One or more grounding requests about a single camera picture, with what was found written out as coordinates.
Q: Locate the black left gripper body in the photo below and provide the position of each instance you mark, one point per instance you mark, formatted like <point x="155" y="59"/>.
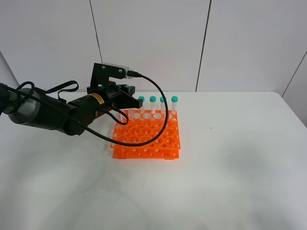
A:
<point x="107" y="98"/>

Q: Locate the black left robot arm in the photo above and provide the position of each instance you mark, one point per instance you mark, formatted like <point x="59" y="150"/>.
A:
<point x="34" y="107"/>

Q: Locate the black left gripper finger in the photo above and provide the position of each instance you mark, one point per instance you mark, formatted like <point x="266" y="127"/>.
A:
<point x="130" y="90"/>
<point x="125" y="100"/>

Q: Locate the row tube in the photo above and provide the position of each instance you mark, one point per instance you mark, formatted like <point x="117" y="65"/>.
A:
<point x="152" y="104"/>
<point x="142" y="110"/>
<point x="174" y="101"/>
<point x="162" y="106"/>

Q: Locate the teal-capped test tube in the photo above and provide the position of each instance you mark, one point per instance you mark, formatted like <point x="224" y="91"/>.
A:
<point x="131" y="108"/>

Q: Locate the orange test tube rack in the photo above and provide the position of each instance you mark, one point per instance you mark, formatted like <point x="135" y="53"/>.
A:
<point x="143" y="128"/>

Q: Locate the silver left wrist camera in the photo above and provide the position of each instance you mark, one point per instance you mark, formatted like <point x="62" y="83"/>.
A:
<point x="103" y="71"/>

